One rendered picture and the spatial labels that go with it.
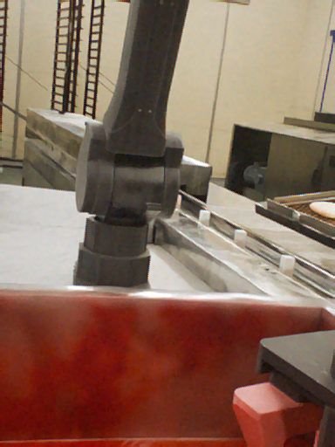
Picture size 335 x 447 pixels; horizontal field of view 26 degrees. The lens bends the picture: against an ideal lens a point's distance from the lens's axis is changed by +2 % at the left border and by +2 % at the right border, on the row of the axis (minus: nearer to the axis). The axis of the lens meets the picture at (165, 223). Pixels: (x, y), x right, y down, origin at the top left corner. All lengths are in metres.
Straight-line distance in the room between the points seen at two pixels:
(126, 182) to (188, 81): 7.56
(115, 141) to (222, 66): 7.73
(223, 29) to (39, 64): 2.08
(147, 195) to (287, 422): 0.47
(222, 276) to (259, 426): 0.55
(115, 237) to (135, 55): 0.20
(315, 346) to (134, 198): 0.47
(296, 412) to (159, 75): 0.45
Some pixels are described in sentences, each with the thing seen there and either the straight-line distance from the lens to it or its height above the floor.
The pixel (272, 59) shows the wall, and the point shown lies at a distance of 8.70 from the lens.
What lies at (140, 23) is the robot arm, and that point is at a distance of 0.70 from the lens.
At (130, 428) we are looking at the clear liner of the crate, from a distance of 0.51.
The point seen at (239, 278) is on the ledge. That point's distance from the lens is 0.81.
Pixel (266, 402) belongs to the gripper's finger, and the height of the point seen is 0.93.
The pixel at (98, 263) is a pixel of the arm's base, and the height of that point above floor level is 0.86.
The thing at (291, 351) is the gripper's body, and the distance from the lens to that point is 0.31.
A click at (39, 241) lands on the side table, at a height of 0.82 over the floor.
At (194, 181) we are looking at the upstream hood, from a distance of 1.36.
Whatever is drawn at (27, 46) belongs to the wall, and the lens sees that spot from 7.88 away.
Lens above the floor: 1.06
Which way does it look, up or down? 11 degrees down
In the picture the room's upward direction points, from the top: 7 degrees clockwise
